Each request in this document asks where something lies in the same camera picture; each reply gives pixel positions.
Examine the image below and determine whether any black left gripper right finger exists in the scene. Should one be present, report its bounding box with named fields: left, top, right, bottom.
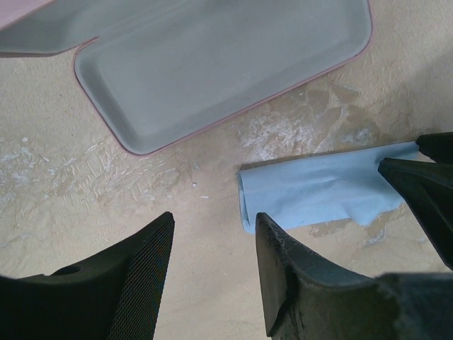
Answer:
left=256, top=212, right=452, bottom=339

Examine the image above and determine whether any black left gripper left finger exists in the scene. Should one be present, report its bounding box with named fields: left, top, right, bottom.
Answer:
left=1, top=212, right=175, bottom=339

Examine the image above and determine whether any blue cleaning cloth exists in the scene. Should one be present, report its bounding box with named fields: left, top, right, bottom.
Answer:
left=238, top=142, right=418, bottom=234

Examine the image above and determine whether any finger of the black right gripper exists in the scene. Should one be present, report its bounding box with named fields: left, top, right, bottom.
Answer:
left=378, top=158, right=452, bottom=268
left=415, top=132, right=453, bottom=164

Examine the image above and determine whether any pink glasses case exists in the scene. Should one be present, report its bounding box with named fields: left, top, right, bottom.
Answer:
left=1, top=0, right=372, bottom=155

